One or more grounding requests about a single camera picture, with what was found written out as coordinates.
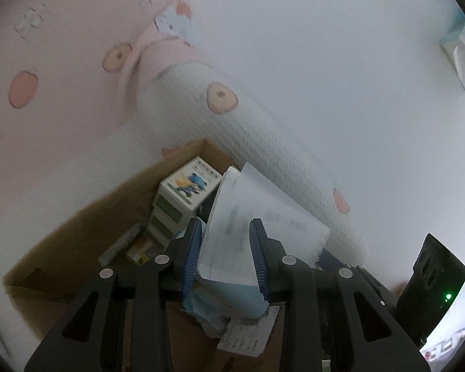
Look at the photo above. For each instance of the brown cardboard box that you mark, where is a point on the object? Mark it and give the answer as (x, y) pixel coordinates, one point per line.
(53, 273)

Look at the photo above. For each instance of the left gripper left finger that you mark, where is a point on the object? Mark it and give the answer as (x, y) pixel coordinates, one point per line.
(89, 336)

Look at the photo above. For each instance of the light blue packet in box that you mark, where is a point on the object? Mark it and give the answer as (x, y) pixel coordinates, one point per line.
(215, 298)

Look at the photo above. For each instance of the green white medicine box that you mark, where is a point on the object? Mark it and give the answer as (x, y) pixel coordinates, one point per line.
(179, 197)

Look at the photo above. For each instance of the pink cartoon bed sheet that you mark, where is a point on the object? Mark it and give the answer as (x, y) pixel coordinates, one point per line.
(92, 94)

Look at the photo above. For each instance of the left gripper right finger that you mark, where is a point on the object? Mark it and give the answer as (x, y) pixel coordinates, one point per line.
(329, 315)

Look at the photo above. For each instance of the small yellow card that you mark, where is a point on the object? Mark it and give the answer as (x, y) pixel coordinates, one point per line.
(141, 251)

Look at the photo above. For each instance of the printed paper leaflet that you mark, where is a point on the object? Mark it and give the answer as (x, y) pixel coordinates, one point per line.
(249, 337)

